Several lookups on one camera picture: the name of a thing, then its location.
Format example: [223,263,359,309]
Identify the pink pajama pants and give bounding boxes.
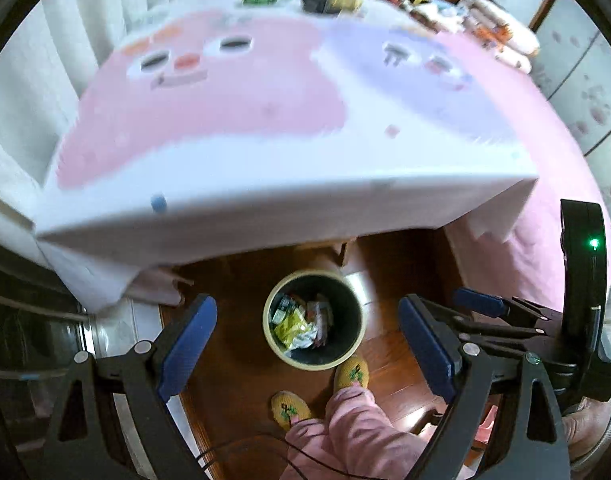
[280,385,436,480]

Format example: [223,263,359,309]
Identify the pink bed blanket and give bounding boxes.
[440,35,611,311]

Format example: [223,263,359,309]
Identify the round black trash bin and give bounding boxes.
[262,269,363,372]

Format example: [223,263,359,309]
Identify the dark glass door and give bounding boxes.
[0,235,161,480]

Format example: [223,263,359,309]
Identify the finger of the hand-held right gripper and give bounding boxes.
[453,287,565,356]

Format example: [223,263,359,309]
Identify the black cable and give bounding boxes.
[196,432,371,480]

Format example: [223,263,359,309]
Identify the white floral sliding door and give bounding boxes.
[530,0,611,201]

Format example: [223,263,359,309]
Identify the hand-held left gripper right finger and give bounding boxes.
[398,294,571,480]

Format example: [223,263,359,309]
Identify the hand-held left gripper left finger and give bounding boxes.
[28,294,219,480]

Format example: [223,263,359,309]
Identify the yellow knitted slipper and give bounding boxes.
[270,390,313,431]
[334,355,370,391]

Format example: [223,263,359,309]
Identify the person's right hand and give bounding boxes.
[560,390,611,471]

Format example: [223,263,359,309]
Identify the white patterned plush pillow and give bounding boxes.
[458,0,541,73]

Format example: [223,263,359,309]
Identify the cartoon printed tablecloth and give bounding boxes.
[33,0,541,311]

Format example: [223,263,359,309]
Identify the white curtain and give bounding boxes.
[0,0,196,241]

